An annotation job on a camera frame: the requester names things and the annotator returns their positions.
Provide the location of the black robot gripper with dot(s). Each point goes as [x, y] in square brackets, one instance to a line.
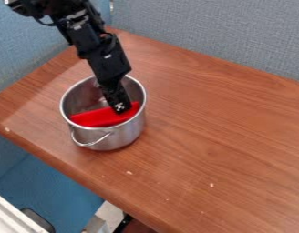
[110, 65]

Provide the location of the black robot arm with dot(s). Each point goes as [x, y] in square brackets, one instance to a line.
[82, 26]

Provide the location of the grey table leg bracket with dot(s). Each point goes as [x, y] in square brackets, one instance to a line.
[106, 220]

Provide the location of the white box with black base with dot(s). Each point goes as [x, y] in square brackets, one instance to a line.
[22, 221]

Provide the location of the stainless steel pot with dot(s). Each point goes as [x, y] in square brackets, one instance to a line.
[85, 97]

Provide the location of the red plastic block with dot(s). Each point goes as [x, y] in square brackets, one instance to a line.
[105, 117]

